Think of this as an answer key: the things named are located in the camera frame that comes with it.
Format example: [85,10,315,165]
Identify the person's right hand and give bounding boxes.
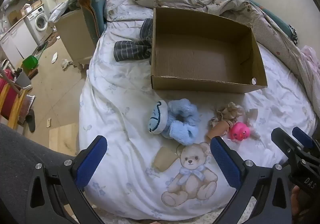
[291,185,310,224]

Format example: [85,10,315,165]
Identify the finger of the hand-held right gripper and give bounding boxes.
[271,128,307,165]
[292,127,317,150]

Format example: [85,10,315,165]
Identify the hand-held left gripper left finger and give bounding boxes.
[25,135,108,224]

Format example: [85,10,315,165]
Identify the grey bin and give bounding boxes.
[14,69,32,88]

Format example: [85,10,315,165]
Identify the pink rubber duck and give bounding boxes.
[227,122,251,142]

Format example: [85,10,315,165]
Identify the white kitchen cabinet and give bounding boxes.
[0,18,38,67]

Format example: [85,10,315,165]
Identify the light pink cloth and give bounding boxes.
[301,45,320,78]

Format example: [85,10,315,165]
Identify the black slipper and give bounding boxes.
[26,109,36,133]

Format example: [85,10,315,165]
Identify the beige lace cloth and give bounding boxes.
[209,102,246,130]

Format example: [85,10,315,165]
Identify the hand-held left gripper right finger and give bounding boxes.
[210,136,293,224]

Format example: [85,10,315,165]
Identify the white teddy bear print duvet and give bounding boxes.
[79,0,317,221]

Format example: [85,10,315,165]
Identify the grey striped garment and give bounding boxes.
[114,18,153,63]

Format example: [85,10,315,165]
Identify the beige nightstand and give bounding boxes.
[54,9,95,65]

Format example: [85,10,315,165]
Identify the white washing machine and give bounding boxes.
[24,6,50,40]

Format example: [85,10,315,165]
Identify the brown cardboard box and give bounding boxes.
[151,7,268,94]

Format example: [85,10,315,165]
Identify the teal headboard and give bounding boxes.
[194,0,298,45]

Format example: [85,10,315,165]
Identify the blue fluffy plush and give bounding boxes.
[161,98,200,146]

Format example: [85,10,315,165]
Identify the teal cushion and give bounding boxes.
[78,0,110,38]

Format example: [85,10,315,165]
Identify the yellow wooden rack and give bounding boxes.
[0,68,33,130]

